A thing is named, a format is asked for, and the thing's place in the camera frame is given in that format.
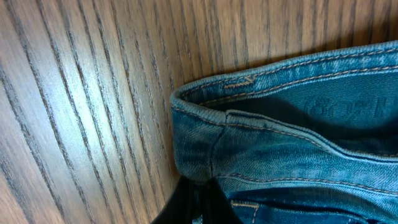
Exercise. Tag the light blue jeans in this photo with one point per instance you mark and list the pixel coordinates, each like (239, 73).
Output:
(312, 139)

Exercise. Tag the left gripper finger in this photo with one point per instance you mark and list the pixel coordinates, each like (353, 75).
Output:
(191, 200)

